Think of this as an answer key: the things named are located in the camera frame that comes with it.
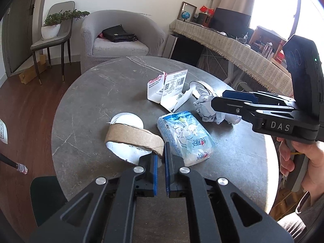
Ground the grey armchair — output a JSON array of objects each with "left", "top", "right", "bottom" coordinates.
[{"left": 80, "top": 10, "right": 165, "bottom": 74}]

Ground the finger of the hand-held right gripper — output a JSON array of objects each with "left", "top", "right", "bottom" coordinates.
[
  {"left": 222, "top": 90, "right": 296, "bottom": 107},
  {"left": 211, "top": 96, "right": 296, "bottom": 122}
]

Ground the wooden picture frame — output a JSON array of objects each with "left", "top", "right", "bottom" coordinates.
[{"left": 176, "top": 2, "right": 197, "bottom": 22}]

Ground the grey door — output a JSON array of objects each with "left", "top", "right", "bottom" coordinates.
[{"left": 1, "top": 0, "right": 43, "bottom": 76}]

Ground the round grey marble table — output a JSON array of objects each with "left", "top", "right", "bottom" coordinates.
[{"left": 51, "top": 56, "right": 279, "bottom": 243}]

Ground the potted plant white pot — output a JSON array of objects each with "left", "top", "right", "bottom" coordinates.
[{"left": 41, "top": 10, "right": 90, "bottom": 40}]

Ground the white paper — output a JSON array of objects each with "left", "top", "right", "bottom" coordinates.
[{"left": 193, "top": 92, "right": 242, "bottom": 125}]

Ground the cardboard box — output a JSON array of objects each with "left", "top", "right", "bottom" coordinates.
[{"left": 19, "top": 54, "right": 47, "bottom": 85}]

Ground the dark brown box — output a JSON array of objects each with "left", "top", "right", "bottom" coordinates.
[{"left": 196, "top": 13, "right": 212, "bottom": 27}]

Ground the white metal frame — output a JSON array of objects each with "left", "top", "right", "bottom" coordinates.
[{"left": 202, "top": 48, "right": 245, "bottom": 86}]

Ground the person's right forearm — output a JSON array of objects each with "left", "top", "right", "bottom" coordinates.
[{"left": 295, "top": 182, "right": 324, "bottom": 215}]

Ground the long table with beige cloth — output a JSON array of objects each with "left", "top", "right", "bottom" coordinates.
[{"left": 169, "top": 19, "right": 294, "bottom": 99}]

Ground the person's right hand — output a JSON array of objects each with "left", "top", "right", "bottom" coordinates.
[{"left": 276, "top": 137, "right": 324, "bottom": 193}]

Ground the person's grey clothing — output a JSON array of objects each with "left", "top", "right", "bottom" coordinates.
[{"left": 277, "top": 211, "right": 315, "bottom": 243}]

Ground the white paper plate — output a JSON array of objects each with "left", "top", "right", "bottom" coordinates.
[{"left": 106, "top": 112, "right": 162, "bottom": 167}]

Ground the black cabinet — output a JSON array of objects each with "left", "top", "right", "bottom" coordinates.
[{"left": 169, "top": 34, "right": 203, "bottom": 67}]

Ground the blue white tissue packet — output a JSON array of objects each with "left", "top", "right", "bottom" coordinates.
[{"left": 157, "top": 111, "right": 215, "bottom": 167}]

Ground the brown cardboard tape roll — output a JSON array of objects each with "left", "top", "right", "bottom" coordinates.
[{"left": 104, "top": 123, "right": 165, "bottom": 157}]

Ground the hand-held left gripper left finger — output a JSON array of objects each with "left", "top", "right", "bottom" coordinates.
[{"left": 30, "top": 154, "right": 159, "bottom": 243}]

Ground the black table leg with sock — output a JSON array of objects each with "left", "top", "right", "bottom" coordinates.
[{"left": 0, "top": 153, "right": 28, "bottom": 175}]

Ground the white printed packaging card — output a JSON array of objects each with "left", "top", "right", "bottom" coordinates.
[{"left": 160, "top": 69, "right": 195, "bottom": 113}]

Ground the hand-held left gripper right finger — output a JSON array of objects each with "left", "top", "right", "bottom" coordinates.
[{"left": 164, "top": 142, "right": 295, "bottom": 243}]

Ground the black handbag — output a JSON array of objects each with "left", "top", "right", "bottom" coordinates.
[{"left": 102, "top": 25, "right": 138, "bottom": 43}]

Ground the black monitor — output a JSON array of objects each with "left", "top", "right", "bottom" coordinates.
[{"left": 208, "top": 7, "right": 252, "bottom": 34}]

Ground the wooden shelf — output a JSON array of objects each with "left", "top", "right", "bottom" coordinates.
[{"left": 249, "top": 26, "right": 289, "bottom": 59}]

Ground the grey dining chair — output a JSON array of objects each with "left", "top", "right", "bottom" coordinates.
[{"left": 30, "top": 1, "right": 76, "bottom": 85}]

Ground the white paper strip loop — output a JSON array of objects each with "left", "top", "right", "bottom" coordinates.
[{"left": 189, "top": 80, "right": 215, "bottom": 99}]

